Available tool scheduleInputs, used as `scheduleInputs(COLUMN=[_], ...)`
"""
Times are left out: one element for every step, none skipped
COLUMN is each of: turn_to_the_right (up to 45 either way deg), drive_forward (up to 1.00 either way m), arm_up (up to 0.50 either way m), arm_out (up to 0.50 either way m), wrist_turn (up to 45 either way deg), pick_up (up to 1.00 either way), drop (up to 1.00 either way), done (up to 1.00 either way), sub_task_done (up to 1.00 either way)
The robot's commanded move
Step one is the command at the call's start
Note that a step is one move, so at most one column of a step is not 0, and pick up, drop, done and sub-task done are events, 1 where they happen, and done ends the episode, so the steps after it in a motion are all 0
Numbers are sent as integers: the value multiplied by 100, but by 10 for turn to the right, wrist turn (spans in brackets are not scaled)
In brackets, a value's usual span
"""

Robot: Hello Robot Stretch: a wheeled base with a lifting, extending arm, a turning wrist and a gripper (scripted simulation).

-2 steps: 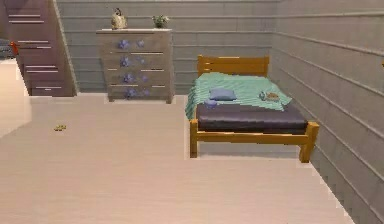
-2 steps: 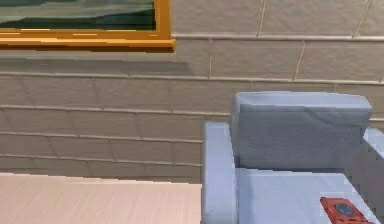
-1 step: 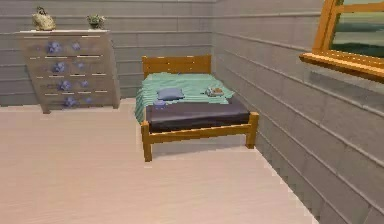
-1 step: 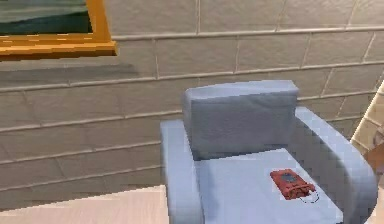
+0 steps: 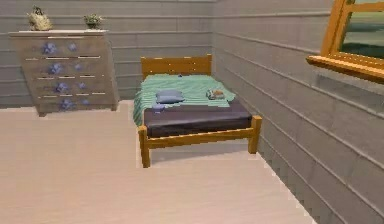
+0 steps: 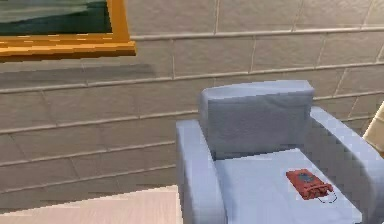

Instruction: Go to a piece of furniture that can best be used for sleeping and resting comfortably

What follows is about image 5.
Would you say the wooden bed with dark mattress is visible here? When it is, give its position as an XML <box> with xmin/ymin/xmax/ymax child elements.
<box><xmin>132</xmin><ymin>53</ymin><xmax>263</xmax><ymax>169</ymax></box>

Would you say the green striped blanket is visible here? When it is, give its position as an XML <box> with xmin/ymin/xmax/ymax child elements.
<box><xmin>132</xmin><ymin>73</ymin><xmax>237</xmax><ymax>127</ymax></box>

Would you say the blue-grey pillow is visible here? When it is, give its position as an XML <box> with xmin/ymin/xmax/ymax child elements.
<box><xmin>155</xmin><ymin>89</ymin><xmax>186</xmax><ymax>105</ymax></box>

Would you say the orange and white small object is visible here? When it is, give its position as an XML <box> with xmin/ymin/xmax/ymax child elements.
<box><xmin>205</xmin><ymin>88</ymin><xmax>226</xmax><ymax>101</ymax></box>

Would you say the grey chest with blue knobs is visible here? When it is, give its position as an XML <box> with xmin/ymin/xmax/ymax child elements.
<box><xmin>8</xmin><ymin>29</ymin><xmax>120</xmax><ymax>118</ymax></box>

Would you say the small potted green plant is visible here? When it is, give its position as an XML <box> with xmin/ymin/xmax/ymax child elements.
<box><xmin>83</xmin><ymin>13</ymin><xmax>105</xmax><ymax>31</ymax></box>

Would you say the wooden framed window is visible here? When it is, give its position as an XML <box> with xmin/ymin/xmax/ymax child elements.
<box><xmin>305</xmin><ymin>0</ymin><xmax>384</xmax><ymax>85</ymax></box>

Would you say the beige woven basket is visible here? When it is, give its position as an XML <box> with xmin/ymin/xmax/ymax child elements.
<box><xmin>26</xmin><ymin>5</ymin><xmax>54</xmax><ymax>32</ymax></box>

